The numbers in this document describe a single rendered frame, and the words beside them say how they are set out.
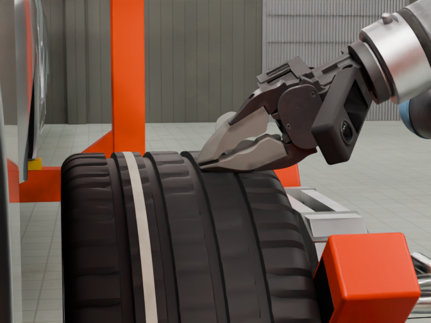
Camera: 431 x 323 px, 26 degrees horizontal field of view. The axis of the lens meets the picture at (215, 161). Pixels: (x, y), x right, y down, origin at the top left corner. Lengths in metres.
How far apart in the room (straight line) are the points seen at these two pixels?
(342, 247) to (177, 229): 0.16
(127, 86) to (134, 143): 0.29
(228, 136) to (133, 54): 3.75
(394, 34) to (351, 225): 0.20
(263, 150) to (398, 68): 0.16
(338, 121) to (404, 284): 0.17
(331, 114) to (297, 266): 0.15
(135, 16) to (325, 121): 3.84
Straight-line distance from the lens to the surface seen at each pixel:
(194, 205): 0.93
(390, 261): 0.88
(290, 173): 1.26
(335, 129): 0.90
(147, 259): 0.87
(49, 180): 4.74
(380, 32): 0.99
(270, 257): 0.89
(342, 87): 0.95
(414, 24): 0.99
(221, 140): 0.97
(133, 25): 4.71
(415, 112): 1.17
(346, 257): 0.87
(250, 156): 0.98
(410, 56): 0.98
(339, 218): 1.00
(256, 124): 0.97
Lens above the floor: 1.30
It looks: 7 degrees down
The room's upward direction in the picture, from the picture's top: straight up
